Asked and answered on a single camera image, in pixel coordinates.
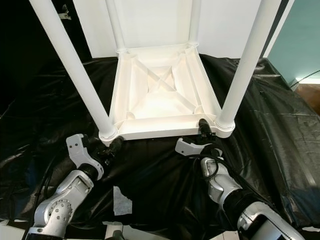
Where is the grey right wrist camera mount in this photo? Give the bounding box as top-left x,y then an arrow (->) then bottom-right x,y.
175,138 -> 211,158

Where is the black plastic cover sheet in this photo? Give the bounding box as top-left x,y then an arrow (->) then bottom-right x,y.
0,54 -> 320,233

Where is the thin black wall cable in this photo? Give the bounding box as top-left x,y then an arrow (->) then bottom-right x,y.
292,70 -> 320,83

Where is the silver door handle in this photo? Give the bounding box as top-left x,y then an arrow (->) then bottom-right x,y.
57,5 -> 71,20

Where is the white plastic table top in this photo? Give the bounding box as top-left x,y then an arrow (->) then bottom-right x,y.
107,44 -> 237,141

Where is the brown wooden furniture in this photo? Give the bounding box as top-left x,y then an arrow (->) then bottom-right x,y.
297,82 -> 320,98

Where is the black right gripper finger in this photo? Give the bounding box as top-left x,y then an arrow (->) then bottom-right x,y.
197,119 -> 212,143

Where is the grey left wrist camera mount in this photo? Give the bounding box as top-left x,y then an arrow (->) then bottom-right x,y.
66,134 -> 105,181

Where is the black door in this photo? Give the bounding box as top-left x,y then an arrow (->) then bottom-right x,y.
0,0 -> 91,111

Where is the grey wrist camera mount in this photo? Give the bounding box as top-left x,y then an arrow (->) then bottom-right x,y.
175,138 -> 211,158
66,134 -> 105,181

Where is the white plastic table leg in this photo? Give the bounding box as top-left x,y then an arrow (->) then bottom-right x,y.
187,0 -> 202,48
28,0 -> 118,141
106,0 -> 127,53
216,0 -> 282,132

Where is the black vertical wall strip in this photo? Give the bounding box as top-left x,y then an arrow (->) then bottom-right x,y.
262,0 -> 296,58

